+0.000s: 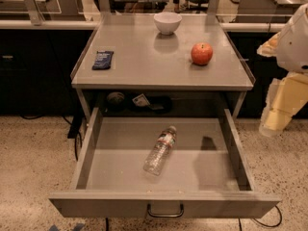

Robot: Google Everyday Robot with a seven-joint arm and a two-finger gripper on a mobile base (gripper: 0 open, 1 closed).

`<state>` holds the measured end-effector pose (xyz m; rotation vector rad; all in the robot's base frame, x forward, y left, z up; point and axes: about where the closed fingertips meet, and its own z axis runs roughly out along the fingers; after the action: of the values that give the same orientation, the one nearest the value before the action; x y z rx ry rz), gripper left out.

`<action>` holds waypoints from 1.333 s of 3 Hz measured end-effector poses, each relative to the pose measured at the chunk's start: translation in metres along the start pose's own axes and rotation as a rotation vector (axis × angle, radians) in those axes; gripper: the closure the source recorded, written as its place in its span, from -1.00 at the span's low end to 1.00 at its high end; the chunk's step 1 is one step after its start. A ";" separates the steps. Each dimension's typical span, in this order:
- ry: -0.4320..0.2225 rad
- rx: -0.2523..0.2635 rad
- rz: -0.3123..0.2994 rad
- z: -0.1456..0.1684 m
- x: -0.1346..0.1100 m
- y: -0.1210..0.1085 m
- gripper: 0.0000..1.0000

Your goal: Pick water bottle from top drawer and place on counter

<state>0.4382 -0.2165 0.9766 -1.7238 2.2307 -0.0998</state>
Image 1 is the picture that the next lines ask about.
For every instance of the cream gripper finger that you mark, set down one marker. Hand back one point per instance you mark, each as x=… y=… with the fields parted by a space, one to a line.
x=285 y=99
x=268 y=49

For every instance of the clear plastic water bottle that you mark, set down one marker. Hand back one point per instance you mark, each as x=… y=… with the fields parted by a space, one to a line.
x=157 y=157

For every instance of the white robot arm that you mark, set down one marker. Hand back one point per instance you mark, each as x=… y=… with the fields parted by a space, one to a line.
x=292 y=48

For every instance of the grey open top drawer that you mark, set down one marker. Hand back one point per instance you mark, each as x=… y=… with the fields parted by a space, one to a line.
x=206 y=171

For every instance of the white paper tag under counter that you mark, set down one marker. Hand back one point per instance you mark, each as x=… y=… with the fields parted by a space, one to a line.
x=141 y=101

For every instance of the grey metal counter cabinet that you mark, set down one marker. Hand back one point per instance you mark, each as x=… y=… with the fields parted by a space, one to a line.
x=144 y=59

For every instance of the dark round object under counter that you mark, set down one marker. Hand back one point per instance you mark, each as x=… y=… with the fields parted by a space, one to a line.
x=115 y=101

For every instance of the red apple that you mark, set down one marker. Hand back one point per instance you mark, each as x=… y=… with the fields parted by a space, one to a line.
x=201 y=53

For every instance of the white ceramic bowl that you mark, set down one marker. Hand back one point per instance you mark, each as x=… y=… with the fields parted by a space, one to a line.
x=167 y=23

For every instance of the dark blue snack packet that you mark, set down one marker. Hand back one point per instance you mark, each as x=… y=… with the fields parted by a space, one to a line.
x=103 y=60

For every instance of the white rail right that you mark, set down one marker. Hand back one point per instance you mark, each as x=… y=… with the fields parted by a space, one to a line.
x=252 y=27

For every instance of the black drawer handle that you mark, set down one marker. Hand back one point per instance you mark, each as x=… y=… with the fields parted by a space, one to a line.
x=164 y=214

